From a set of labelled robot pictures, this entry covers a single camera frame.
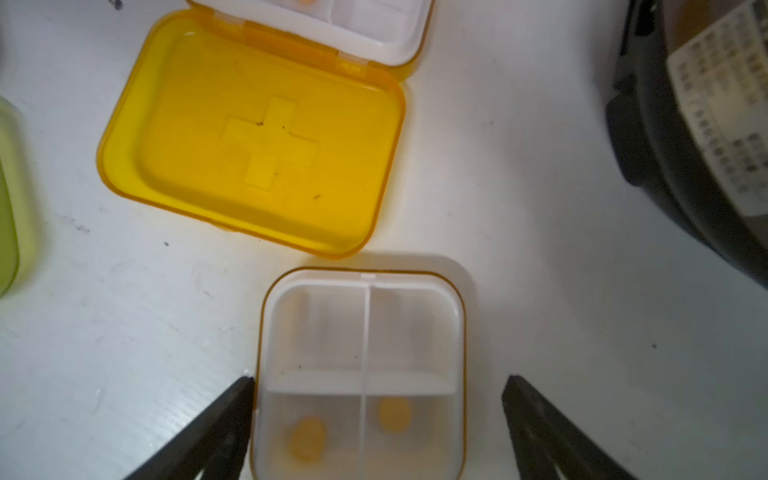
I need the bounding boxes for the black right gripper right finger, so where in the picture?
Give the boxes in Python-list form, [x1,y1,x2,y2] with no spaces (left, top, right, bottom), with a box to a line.
[501,375,635,480]

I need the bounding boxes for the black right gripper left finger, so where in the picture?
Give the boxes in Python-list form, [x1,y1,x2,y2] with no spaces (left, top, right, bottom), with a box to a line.
[128,376,255,479]

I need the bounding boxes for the yellow pillbox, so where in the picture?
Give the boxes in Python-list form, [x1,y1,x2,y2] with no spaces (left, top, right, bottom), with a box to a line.
[249,267,467,479]
[97,1,435,258]

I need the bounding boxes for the green pillbox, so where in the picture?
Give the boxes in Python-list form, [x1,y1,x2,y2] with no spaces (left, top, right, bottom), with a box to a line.
[1,99,41,297]

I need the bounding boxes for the silver rice cooker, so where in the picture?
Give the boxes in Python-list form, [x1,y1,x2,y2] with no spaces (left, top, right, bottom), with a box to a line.
[605,1,767,284]

